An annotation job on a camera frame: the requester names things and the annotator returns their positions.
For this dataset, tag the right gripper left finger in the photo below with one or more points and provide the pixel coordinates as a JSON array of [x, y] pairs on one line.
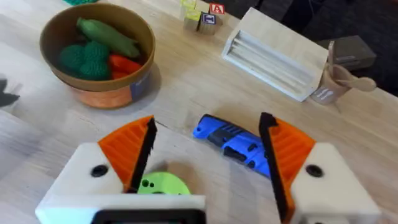
[[119, 155]]

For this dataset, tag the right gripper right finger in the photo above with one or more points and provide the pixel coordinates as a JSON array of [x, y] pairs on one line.
[[298, 168]]

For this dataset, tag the blue electric screwdriver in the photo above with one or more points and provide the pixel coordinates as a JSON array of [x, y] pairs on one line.
[[234, 143]]

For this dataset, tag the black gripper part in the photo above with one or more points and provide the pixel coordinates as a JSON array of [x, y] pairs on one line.
[[7, 95]]

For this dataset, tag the green disc with holes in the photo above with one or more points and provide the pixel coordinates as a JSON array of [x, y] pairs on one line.
[[164, 184]]

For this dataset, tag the beige cup with wooden cutlery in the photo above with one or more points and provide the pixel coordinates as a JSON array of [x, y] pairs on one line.
[[337, 79]]

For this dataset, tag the brown tub with knitted toys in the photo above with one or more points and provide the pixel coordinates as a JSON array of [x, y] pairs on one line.
[[98, 54]]

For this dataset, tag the white grooved tray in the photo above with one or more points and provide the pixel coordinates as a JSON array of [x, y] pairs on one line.
[[273, 57]]

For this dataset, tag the dark grey box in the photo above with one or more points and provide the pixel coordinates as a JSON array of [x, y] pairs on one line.
[[351, 51]]

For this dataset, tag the teal knitted toy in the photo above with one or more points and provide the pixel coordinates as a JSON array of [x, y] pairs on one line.
[[79, 2]]

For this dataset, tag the heap of wooden letter blocks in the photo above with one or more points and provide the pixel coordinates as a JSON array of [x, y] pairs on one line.
[[202, 15]]

